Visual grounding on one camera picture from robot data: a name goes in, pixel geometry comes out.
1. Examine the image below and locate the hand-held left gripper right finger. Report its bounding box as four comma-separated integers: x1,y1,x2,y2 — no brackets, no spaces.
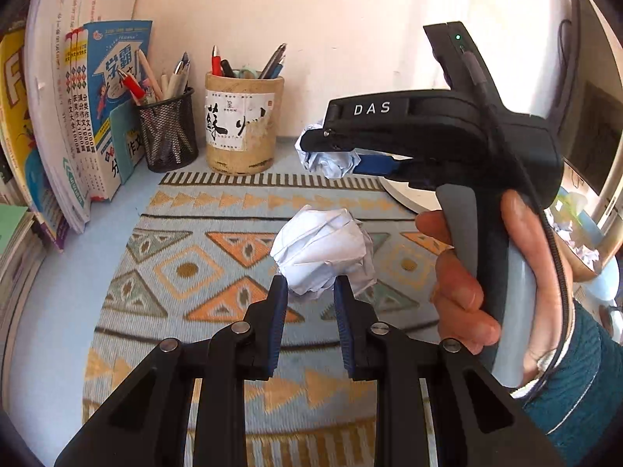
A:
333,275,568,467

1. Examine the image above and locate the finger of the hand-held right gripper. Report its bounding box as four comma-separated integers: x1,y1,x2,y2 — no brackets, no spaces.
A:
354,153,424,186
299,127,414,159

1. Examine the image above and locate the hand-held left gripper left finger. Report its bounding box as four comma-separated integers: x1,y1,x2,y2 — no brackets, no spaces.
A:
53,275,289,467

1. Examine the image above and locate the white paper ball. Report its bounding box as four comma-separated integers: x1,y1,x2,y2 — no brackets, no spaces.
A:
270,207,378,297
295,124,363,179

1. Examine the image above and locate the pile of papers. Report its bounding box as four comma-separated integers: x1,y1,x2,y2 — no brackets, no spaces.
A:
555,224,602,266

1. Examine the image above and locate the brown ribbed glass bowl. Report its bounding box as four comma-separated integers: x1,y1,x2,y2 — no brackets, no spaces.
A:
547,219,615,285

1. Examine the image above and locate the person's right forearm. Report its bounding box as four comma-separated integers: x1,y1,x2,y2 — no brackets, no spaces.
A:
511,297,623,467

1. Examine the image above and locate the person's right hand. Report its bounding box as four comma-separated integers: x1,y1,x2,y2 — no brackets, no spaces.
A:
415,189,565,390

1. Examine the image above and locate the tan bamboo pen holder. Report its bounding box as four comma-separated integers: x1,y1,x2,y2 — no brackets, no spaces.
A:
204,70,284,176

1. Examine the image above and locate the bunch of pens and pencils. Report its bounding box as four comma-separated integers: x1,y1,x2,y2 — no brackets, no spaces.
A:
116,49,192,107
210,43,288,80

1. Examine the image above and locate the patterned woven mat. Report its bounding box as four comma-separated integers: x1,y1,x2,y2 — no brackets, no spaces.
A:
83,170,487,467

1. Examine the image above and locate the light green plastic packet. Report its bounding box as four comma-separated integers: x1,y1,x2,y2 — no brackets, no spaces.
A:
555,187,602,227

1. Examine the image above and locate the black monitor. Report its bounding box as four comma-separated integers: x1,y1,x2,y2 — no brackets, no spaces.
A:
555,19,623,195

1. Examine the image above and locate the black mesh pen holder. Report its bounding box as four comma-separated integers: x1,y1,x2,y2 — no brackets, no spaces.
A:
135,88,199,173

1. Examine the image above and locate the teal cover booklet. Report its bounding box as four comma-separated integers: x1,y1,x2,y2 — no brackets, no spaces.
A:
108,102,149,186

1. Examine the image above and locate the blue cover workbook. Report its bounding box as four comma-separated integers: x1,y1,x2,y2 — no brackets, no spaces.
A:
80,20,154,202

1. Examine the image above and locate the stack of green books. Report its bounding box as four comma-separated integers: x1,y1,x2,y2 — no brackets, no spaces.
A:
0,204,47,302

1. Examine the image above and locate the row of upright books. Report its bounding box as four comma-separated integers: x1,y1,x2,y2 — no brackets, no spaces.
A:
24,0,142,234
0,24,69,254

